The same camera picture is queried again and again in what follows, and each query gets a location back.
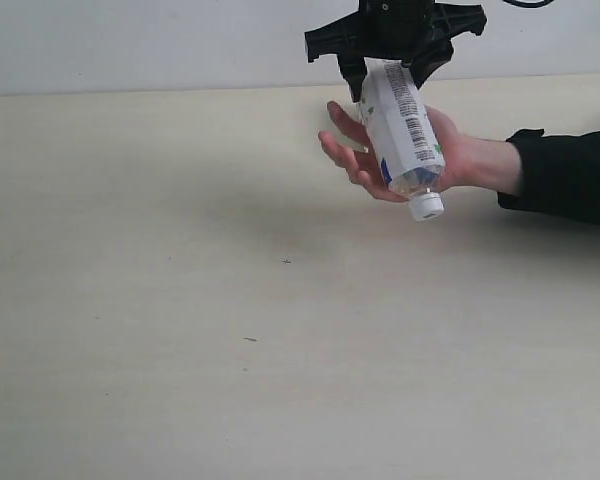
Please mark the black sleeved forearm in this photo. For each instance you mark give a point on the black sleeved forearm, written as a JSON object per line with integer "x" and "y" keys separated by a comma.
{"x": 560, "y": 176}

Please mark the clear bottle barcode label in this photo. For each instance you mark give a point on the clear bottle barcode label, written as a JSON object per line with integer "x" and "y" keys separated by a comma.
{"x": 408, "y": 153}

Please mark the bare open human hand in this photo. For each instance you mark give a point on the bare open human hand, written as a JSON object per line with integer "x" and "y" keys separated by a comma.
{"x": 470, "y": 161}

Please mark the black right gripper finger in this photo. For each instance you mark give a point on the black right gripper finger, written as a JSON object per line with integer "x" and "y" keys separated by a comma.
{"x": 422, "y": 69}
{"x": 353, "y": 71}

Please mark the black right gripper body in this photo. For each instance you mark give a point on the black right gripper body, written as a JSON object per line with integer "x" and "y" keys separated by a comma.
{"x": 414, "y": 32}

